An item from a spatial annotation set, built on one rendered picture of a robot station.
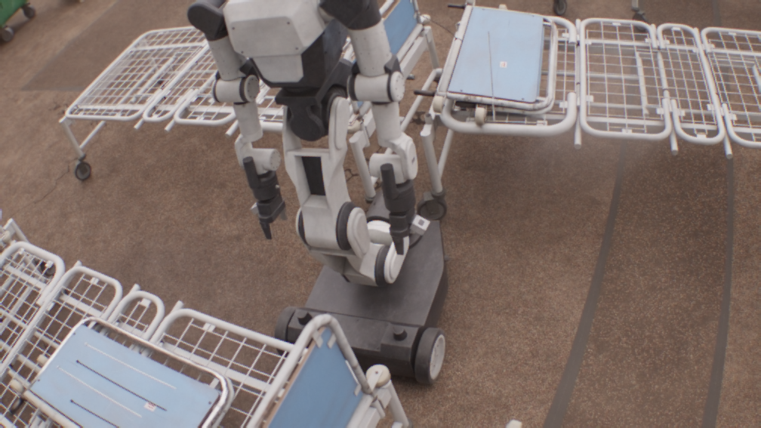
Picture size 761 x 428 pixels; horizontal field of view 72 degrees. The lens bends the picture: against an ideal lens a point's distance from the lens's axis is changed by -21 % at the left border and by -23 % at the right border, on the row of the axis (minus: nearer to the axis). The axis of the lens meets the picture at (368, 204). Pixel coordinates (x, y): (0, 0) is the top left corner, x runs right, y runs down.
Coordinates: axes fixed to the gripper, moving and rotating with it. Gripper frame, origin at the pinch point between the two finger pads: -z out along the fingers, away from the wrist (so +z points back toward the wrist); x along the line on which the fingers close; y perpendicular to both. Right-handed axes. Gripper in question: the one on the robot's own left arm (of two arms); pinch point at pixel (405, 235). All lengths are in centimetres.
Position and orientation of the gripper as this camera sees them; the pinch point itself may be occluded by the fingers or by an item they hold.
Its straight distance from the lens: 194.0
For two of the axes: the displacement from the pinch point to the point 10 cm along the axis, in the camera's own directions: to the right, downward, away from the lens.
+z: -1.5, -8.3, -5.4
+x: -3.6, 5.6, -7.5
